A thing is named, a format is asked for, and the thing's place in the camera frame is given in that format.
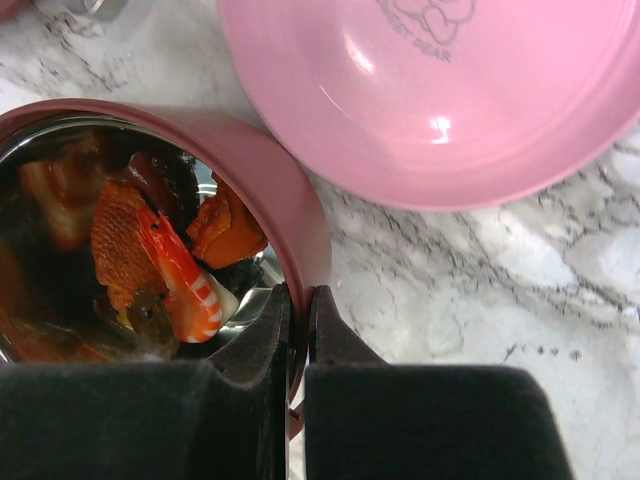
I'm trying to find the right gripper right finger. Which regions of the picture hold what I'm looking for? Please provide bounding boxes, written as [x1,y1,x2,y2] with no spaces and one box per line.
[304,286,573,479]

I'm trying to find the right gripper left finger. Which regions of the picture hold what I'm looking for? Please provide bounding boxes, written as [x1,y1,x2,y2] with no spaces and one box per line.
[1,285,291,479]

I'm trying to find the dark red steel lunch pot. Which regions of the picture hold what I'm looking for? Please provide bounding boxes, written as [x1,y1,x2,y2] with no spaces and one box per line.
[1,98,332,397]

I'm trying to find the pink food plate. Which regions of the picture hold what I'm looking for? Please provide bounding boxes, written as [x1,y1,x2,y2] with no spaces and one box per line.
[218,1,639,211]

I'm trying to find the pink food tongs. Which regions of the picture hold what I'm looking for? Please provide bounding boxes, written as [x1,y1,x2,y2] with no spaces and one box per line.
[63,0,129,23]

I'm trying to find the dark brown food piece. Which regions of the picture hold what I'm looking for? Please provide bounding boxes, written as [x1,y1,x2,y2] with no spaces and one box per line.
[93,287,180,361]

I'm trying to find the red white shrimp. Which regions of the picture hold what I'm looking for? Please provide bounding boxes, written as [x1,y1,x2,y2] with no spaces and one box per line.
[136,206,240,344]

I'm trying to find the orange carrot piece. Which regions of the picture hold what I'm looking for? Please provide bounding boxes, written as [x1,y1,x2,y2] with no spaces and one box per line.
[187,181,268,270]

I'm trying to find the red braised meat piece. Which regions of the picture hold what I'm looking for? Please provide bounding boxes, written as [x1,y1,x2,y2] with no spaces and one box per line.
[90,181,167,312]

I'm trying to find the sushi roll piece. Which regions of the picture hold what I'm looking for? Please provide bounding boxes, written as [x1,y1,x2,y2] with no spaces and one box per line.
[152,159,265,302]

